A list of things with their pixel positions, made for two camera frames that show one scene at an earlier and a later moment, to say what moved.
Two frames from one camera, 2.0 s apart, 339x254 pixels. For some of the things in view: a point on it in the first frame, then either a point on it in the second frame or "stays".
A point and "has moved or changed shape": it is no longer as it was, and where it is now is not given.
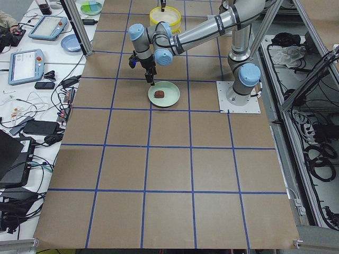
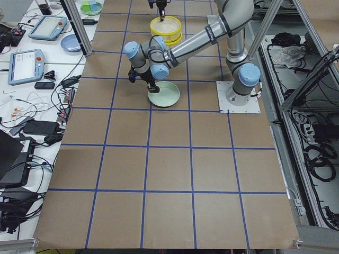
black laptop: [16, 156] stays
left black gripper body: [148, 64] -> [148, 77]
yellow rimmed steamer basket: [171, 15] has moved or changed shape
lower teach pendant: [26, 66] stays
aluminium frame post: [78, 23] stays
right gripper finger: [163, 4] -> [161, 5]
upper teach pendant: [49, 28] stays
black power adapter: [41, 127] stays
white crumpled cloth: [287, 55] stays
